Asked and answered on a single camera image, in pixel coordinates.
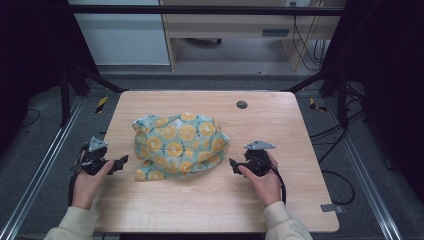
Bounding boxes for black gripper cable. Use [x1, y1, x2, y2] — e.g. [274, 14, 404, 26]
[67, 148, 88, 207]
[270, 165, 288, 205]

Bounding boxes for black metal frame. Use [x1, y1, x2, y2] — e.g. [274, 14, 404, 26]
[59, 3, 350, 129]

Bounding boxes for grey tape piece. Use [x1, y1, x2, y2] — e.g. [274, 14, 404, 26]
[320, 203, 344, 214]

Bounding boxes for person's left hand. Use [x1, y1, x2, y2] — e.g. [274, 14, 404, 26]
[71, 159, 116, 211]

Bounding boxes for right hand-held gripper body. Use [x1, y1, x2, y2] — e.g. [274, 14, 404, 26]
[243, 139, 277, 178]

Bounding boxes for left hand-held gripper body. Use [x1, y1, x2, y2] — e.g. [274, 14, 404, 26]
[70, 136, 110, 177]

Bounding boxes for yellow black striped marker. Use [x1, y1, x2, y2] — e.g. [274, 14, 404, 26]
[308, 97, 328, 113]
[94, 95, 110, 114]

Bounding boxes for black floor cable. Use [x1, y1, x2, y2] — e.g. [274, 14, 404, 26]
[308, 96, 366, 206]

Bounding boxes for aluminium floor rail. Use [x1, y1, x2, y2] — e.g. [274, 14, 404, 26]
[0, 96, 86, 240]
[324, 96, 404, 240]

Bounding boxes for black hanging cables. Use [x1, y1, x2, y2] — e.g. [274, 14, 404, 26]
[289, 1, 331, 72]

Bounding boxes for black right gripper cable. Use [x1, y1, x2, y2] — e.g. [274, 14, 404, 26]
[270, 165, 288, 205]

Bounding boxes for teal cloth with yellow circles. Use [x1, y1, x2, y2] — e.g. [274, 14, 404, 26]
[131, 111, 231, 183]

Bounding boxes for white cabinet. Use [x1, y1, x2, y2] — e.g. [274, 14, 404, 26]
[68, 0, 171, 67]

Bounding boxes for light wooden desk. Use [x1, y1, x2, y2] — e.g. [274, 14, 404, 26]
[159, 0, 348, 73]

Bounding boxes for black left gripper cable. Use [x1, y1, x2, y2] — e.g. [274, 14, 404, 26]
[67, 148, 88, 207]

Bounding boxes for person's right hand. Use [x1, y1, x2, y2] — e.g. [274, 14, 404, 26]
[237, 152, 283, 208]

